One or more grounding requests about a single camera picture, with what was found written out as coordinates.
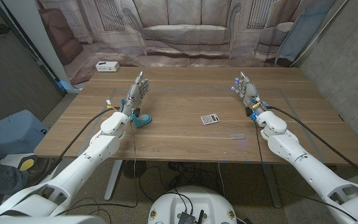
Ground teal toy phone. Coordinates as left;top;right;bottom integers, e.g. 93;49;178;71
132;113;152;129

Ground small grey calculator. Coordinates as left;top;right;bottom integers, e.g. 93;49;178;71
200;113;221;126

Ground white table leg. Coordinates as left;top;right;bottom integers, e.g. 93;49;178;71
104;160;124;201

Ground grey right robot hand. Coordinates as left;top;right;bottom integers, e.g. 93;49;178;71
231;71;269;118

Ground grey table leg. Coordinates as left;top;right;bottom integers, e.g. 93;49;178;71
263;164;283;208

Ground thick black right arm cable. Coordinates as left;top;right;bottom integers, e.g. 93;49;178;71
267;106;358;185

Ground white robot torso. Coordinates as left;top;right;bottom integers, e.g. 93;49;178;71
147;185;237;224

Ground thin black left wrist cable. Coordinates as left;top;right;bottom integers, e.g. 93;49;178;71
54;119;139;217

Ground white power strip box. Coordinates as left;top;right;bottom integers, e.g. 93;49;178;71
95;61;121;73

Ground black antenna module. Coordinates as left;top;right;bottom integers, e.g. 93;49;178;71
177;210;204;224

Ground blue plastic bin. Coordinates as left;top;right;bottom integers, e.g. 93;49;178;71
0;109;49;159

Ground black floor cable bundle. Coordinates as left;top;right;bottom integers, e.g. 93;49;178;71
138;161;223;203

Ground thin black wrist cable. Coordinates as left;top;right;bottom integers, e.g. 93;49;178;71
254;119;358;222
54;119;139;217

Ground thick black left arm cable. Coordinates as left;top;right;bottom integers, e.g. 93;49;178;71
50;106;117;175

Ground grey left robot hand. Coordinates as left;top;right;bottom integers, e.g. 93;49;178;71
121;70;150;116

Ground printed sofa room backdrop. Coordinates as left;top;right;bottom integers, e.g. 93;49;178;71
35;0;337;86

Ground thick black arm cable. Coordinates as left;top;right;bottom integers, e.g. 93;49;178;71
50;106;117;175
267;106;358;185

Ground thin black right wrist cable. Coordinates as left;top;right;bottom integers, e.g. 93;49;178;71
254;119;358;222

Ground black round floor fan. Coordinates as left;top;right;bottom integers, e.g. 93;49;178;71
122;160;148;180

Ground white pedal board yellow pads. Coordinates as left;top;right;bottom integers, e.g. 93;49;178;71
0;154;55;187

